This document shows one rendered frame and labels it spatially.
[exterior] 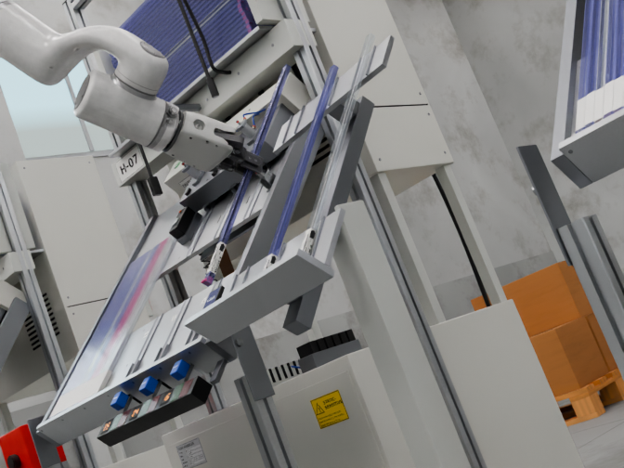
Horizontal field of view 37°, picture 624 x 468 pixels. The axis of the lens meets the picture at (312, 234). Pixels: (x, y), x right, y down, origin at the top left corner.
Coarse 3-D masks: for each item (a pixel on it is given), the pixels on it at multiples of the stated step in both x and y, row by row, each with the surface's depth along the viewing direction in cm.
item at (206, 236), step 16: (256, 176) 215; (256, 192) 207; (176, 208) 251; (224, 208) 218; (240, 208) 209; (256, 208) 200; (160, 224) 254; (208, 224) 220; (224, 224) 210; (240, 224) 203; (160, 240) 243; (192, 240) 221; (208, 240) 212; (176, 256) 223; (192, 256) 216
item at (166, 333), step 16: (208, 288) 192; (192, 304) 193; (160, 320) 202; (176, 320) 194; (144, 336) 204; (160, 336) 196; (176, 336) 188; (192, 336) 181; (128, 352) 205; (144, 352) 196; (160, 352) 188; (128, 368) 198
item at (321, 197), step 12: (372, 36) 163; (360, 60) 159; (360, 72) 157; (360, 84) 156; (348, 96) 155; (348, 108) 153; (348, 120) 152; (336, 132) 151; (336, 144) 148; (336, 156) 147; (324, 180) 144; (324, 192) 143; (324, 204) 142; (312, 216) 141
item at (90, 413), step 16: (176, 352) 176; (192, 352) 174; (208, 352) 172; (144, 368) 184; (160, 368) 181; (208, 368) 176; (112, 384) 192; (128, 384) 188; (176, 384) 184; (96, 400) 197; (144, 400) 191; (64, 416) 206; (80, 416) 204; (96, 416) 202; (112, 416) 200; (48, 432) 213; (64, 432) 211; (80, 432) 209
